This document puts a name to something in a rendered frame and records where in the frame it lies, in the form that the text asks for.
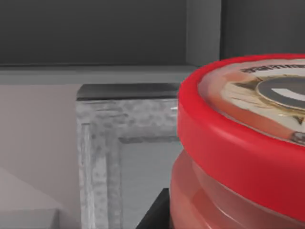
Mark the red lidded jar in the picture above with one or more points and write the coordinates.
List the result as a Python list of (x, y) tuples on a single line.
[(228, 167)]

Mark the grey cabinet with dark inside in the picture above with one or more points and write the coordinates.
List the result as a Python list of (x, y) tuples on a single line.
[(102, 133)]

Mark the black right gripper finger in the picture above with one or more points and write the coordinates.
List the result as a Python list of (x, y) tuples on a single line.
[(156, 212)]

